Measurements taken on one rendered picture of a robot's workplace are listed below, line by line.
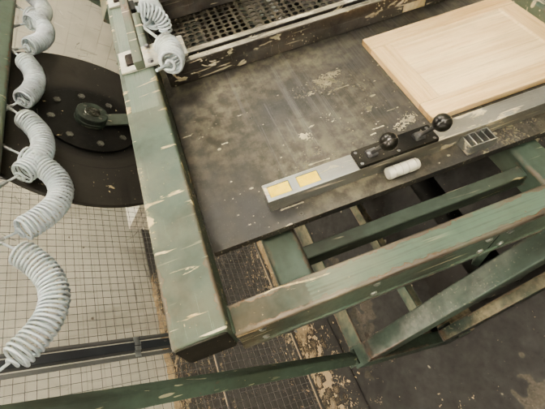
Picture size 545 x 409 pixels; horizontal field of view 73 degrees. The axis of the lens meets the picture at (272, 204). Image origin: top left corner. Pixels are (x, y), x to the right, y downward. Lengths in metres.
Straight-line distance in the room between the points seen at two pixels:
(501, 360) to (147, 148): 1.99
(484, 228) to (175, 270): 0.59
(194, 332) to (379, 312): 2.08
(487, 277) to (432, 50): 0.75
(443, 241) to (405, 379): 1.92
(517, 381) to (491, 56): 1.61
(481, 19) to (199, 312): 1.17
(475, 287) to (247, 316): 0.94
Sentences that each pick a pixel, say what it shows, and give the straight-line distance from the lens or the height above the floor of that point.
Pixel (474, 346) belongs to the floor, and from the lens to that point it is 2.37.
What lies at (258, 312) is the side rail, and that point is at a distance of 0.70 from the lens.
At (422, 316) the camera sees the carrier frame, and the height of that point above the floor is 0.79.
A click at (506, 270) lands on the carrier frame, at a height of 0.79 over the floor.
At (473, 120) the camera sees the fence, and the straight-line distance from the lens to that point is 1.02.
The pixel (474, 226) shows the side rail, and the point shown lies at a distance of 0.82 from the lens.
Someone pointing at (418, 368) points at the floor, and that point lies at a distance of 2.57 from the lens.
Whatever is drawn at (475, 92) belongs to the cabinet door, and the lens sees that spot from 1.12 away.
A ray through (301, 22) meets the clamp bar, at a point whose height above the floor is 1.42.
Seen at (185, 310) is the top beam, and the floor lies 1.84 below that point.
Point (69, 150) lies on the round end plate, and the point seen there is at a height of 1.92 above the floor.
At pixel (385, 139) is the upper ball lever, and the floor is 1.52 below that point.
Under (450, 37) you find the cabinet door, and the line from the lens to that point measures 1.30.
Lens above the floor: 2.12
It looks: 38 degrees down
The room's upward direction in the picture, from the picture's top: 84 degrees counter-clockwise
